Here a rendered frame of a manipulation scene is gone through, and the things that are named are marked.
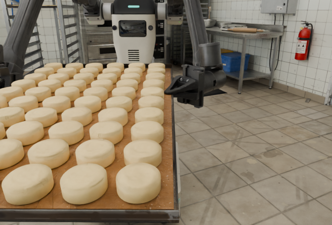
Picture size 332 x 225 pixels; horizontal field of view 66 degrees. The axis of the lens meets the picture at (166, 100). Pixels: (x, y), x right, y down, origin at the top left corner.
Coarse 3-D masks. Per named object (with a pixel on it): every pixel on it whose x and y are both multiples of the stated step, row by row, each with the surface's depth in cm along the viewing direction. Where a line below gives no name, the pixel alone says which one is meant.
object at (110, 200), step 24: (144, 72) 76; (168, 72) 75; (168, 96) 57; (24, 120) 46; (96, 120) 46; (168, 120) 46; (120, 144) 38; (168, 144) 38; (120, 168) 33; (168, 168) 33; (0, 192) 29; (168, 192) 29
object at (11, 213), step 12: (0, 216) 25; (12, 216) 25; (24, 216) 25; (36, 216) 25; (48, 216) 25; (60, 216) 25; (72, 216) 25; (84, 216) 25; (96, 216) 25; (108, 216) 25; (120, 216) 25; (132, 216) 25; (144, 216) 25; (156, 216) 25; (168, 216) 25
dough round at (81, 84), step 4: (72, 80) 62; (76, 80) 62; (80, 80) 62; (64, 84) 60; (68, 84) 59; (72, 84) 59; (76, 84) 59; (80, 84) 59; (84, 84) 60; (80, 88) 59; (84, 88) 60
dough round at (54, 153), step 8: (40, 144) 35; (48, 144) 35; (56, 144) 35; (64, 144) 35; (32, 152) 33; (40, 152) 33; (48, 152) 33; (56, 152) 33; (64, 152) 34; (32, 160) 32; (40, 160) 32; (48, 160) 32; (56, 160) 33; (64, 160) 34
